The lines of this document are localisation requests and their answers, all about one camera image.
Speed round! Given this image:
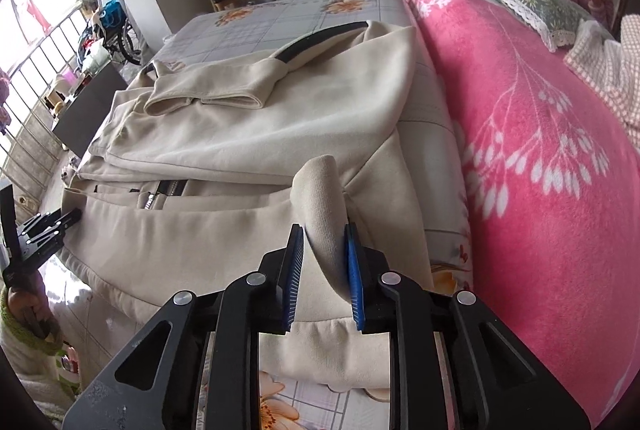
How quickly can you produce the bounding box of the pink floral blanket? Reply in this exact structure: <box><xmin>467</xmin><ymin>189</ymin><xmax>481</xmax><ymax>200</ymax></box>
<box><xmin>405</xmin><ymin>0</ymin><xmax>640</xmax><ymax>430</ymax></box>

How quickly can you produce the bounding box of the person's left hand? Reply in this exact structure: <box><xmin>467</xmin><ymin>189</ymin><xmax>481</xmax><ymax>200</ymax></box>
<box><xmin>7</xmin><ymin>282</ymin><xmax>58</xmax><ymax>336</ymax></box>

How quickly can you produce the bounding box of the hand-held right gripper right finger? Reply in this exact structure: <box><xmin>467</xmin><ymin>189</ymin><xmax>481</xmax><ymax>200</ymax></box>
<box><xmin>345</xmin><ymin>224</ymin><xmax>591</xmax><ymax>430</ymax></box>

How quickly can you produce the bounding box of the metal window railing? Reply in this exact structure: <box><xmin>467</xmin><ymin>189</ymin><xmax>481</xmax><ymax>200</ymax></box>
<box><xmin>0</xmin><ymin>4</ymin><xmax>97</xmax><ymax>207</ymax></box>

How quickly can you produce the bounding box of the pink white checkered cloth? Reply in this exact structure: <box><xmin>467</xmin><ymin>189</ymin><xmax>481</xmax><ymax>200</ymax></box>
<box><xmin>565</xmin><ymin>14</ymin><xmax>640</xmax><ymax>147</ymax></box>

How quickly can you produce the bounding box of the grey cabinet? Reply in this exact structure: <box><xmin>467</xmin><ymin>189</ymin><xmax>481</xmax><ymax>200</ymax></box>
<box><xmin>51</xmin><ymin>68</ymin><xmax>129</xmax><ymax>159</ymax></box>

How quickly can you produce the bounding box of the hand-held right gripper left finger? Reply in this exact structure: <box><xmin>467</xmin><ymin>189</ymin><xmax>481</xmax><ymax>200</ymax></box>
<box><xmin>62</xmin><ymin>224</ymin><xmax>305</xmax><ymax>430</ymax></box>

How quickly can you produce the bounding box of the pile of bags and clothes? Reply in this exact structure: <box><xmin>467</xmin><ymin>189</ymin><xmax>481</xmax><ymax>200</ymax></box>
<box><xmin>75</xmin><ymin>0</ymin><xmax>126</xmax><ymax>78</ymax></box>

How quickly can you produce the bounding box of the pink hanging garment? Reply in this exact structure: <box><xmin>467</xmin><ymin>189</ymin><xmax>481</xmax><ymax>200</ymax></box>
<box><xmin>22</xmin><ymin>0</ymin><xmax>52</xmax><ymax>36</ymax></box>

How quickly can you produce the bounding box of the lace-edged grey green pillow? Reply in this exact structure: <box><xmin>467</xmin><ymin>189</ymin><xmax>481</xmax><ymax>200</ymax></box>
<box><xmin>462</xmin><ymin>0</ymin><xmax>594</xmax><ymax>53</ymax></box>

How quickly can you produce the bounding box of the wheelchair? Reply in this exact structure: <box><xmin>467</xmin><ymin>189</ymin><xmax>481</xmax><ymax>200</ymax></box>
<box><xmin>95</xmin><ymin>0</ymin><xmax>147</xmax><ymax>66</ymax></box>

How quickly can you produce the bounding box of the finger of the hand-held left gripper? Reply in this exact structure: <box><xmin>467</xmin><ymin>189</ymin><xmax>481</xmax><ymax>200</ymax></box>
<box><xmin>20</xmin><ymin>208</ymin><xmax>83</xmax><ymax>243</ymax></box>
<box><xmin>22</xmin><ymin>230</ymin><xmax>68</xmax><ymax>268</ymax></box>

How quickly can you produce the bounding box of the beige zip jacket black trim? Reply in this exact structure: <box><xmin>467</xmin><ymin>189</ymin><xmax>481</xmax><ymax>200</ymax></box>
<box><xmin>62</xmin><ymin>20</ymin><xmax>436</xmax><ymax>393</ymax></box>

